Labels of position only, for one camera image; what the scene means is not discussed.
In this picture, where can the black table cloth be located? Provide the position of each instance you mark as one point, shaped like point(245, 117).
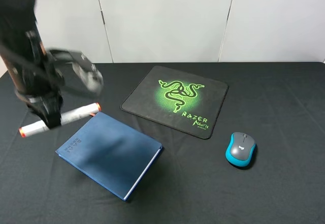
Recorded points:
point(280, 105)

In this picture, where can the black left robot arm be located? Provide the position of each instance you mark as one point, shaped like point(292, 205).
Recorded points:
point(19, 36)

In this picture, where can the black green snake mouse pad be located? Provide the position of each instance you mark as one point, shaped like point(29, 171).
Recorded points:
point(183, 101)

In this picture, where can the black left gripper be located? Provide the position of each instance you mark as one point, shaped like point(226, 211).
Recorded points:
point(45, 82)

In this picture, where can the grey and blue computer mouse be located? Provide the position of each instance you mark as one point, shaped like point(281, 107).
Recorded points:
point(240, 149)

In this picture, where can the white marker pen orange ends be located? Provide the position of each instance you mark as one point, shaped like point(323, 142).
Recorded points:
point(66, 118)

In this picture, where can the blue hardcover notebook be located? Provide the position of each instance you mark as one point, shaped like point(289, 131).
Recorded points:
point(111, 153)

